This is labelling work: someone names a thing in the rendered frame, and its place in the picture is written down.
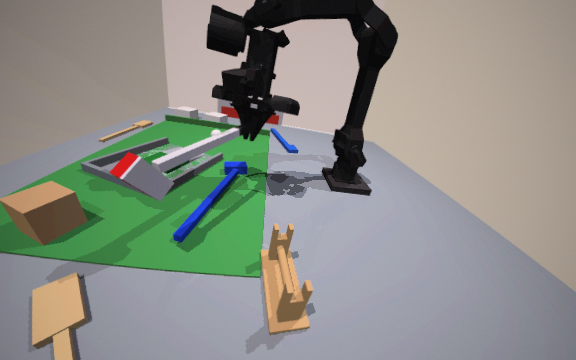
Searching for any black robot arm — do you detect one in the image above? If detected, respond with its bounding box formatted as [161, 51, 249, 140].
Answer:
[206, 0, 398, 184]

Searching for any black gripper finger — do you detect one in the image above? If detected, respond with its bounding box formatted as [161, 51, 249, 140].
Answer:
[230, 103, 252, 139]
[249, 108, 276, 141]

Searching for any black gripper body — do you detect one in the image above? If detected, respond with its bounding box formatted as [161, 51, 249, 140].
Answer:
[212, 59, 300, 116]

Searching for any green putting mat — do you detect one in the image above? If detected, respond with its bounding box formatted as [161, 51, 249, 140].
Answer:
[0, 121, 269, 278]

